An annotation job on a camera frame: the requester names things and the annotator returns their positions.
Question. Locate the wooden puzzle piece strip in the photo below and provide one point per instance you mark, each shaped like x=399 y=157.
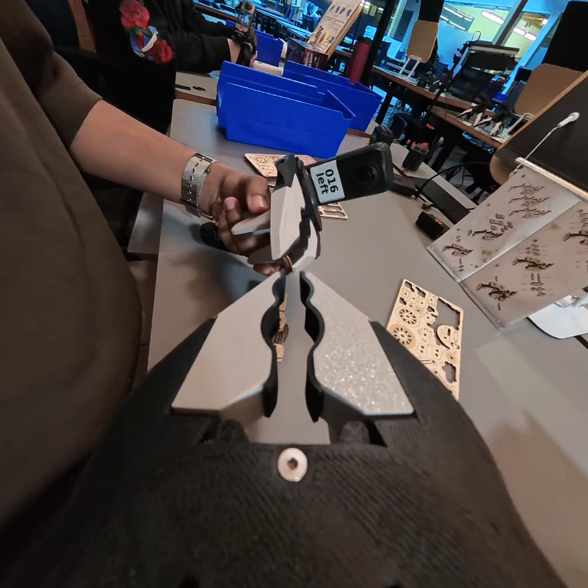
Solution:
x=282 y=330

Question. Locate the large wooden puzzle sheet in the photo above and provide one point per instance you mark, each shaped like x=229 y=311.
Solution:
x=409 y=317

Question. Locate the long black device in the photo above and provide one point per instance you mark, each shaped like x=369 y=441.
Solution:
x=448 y=202

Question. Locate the small black box red label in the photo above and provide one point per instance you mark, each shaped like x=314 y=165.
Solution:
x=432 y=225

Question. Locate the blue plastic bin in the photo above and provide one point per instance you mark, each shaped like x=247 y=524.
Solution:
x=268 y=48
x=363 y=101
x=275 y=124

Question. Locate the puzzle instruction booklet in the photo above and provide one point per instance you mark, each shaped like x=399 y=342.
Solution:
x=505 y=248

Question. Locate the person's brown shirt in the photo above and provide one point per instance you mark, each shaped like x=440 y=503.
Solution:
x=55 y=229

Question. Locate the printed display board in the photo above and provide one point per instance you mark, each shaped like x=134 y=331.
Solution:
x=337 y=20

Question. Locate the wooden chair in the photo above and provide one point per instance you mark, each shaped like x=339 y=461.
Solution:
x=421 y=41
x=546 y=87

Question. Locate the flat wooden puzzle sheet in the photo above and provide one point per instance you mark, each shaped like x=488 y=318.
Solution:
x=262 y=163

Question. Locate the silver mesh wristwatch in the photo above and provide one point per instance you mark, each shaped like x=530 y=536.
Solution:
x=195 y=181

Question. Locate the round wooden puzzle piece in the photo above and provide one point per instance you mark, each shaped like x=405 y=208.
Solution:
x=448 y=337

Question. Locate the grey desk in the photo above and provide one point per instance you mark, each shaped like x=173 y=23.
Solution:
x=367 y=257

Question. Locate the small wooden puzzle sheet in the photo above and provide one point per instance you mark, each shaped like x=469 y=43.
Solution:
x=333 y=211

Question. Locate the person's left hand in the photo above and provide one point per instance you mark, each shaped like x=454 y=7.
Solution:
x=239 y=197

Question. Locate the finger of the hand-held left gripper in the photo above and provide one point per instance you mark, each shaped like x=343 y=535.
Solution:
x=285 y=225
x=310 y=248

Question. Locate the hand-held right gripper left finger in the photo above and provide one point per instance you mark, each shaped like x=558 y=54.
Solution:
x=225 y=363

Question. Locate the dark printed box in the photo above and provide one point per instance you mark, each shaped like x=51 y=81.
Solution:
x=305 y=55

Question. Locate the red bottle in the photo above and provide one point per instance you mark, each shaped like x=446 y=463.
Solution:
x=358 y=59

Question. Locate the person's left forearm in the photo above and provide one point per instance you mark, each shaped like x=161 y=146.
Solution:
x=138 y=147

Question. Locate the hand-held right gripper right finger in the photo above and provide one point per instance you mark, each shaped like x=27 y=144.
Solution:
x=358 y=367

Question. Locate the black charger block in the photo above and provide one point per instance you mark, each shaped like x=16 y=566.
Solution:
x=415 y=156

